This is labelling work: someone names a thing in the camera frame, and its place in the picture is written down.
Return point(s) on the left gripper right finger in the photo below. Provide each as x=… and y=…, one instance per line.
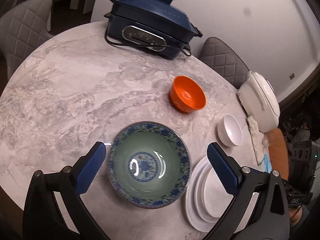
x=226, y=168

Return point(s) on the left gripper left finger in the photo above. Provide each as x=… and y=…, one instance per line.
x=87, y=167

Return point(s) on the white bowl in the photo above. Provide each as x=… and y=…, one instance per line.
x=229, y=131

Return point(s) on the large white plate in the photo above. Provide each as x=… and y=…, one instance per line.
x=191, y=213

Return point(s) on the green blue patterned bowl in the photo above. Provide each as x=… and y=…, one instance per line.
x=149, y=165

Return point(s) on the orange plastic bowl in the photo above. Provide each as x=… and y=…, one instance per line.
x=187, y=95

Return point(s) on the small white deep plate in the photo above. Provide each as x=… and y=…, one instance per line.
x=215, y=197

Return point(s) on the medium white deep plate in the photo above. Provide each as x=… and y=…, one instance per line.
x=198, y=193

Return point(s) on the person's right hand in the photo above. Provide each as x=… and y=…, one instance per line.
x=295, y=214

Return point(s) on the orange leather chair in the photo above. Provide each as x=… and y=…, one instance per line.
x=278, y=152

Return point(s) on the blue face mask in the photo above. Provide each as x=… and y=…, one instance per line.
x=267, y=163

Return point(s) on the white dish cloth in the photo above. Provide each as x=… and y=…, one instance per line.
x=259, y=140

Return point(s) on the white purple rice cooker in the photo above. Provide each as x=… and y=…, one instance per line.
x=259, y=101

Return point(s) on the dark grey quilted chair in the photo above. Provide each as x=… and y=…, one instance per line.
x=222, y=59

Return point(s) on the light grey quilted chair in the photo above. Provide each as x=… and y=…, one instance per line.
x=23, y=29

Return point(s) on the navy electric cooking pot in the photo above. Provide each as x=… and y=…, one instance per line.
x=151, y=25

